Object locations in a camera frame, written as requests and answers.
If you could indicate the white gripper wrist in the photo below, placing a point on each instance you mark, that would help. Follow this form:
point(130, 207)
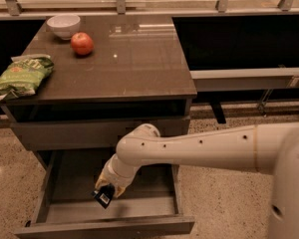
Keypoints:
point(114, 179)

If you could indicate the dark blue rxbar wrapper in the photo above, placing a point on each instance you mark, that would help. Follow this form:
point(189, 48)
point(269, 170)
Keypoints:
point(104, 195)

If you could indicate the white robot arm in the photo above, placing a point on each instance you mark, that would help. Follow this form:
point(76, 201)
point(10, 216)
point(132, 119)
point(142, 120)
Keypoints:
point(268, 148)

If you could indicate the open middle drawer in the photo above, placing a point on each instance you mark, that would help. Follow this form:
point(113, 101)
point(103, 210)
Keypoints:
point(66, 208)

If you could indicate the closed top drawer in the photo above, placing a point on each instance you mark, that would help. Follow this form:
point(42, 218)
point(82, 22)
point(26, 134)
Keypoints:
point(96, 133)

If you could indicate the grey drawer cabinet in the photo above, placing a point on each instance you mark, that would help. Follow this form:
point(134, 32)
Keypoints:
point(137, 71)

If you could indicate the green chip bag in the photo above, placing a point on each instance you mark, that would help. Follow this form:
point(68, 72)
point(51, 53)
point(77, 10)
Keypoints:
point(24, 76)

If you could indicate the red apple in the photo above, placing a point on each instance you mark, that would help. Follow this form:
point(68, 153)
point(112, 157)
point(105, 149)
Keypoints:
point(82, 44)

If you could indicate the white bowl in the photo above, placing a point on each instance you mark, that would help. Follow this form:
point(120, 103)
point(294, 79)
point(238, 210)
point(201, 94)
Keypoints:
point(64, 26)

